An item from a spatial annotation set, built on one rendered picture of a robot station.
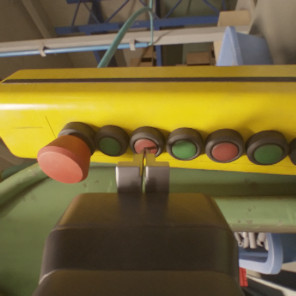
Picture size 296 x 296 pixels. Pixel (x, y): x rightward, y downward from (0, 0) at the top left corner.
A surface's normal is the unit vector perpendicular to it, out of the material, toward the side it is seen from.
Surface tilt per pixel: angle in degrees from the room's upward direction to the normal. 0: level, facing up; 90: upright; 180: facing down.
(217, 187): 90
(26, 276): 90
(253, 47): 100
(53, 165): 84
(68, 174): 87
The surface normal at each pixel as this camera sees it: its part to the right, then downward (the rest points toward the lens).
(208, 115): -0.16, 0.66
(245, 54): 0.07, -0.43
